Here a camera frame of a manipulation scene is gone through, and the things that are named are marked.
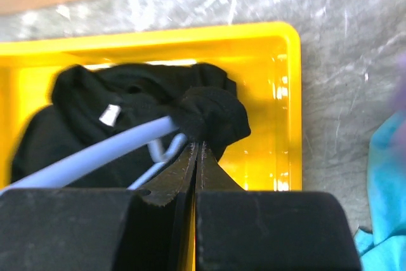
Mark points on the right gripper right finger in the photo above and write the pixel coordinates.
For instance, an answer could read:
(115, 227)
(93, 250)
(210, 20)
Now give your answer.
(266, 230)

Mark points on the purple blue shirt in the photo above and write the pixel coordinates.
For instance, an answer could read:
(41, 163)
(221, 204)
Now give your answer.
(400, 92)

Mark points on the cyan shirt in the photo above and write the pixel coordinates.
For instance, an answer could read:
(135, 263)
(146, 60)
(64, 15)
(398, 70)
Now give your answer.
(383, 248)

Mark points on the black tank top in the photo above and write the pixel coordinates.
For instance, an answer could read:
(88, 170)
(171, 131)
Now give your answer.
(88, 107)

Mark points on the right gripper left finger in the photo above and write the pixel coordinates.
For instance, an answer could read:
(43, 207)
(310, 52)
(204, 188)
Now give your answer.
(102, 228)

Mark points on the light blue hanger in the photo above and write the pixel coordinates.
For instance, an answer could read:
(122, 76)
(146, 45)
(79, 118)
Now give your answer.
(85, 161)

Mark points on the yellow plastic tray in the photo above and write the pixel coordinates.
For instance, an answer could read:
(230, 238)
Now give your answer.
(262, 59)

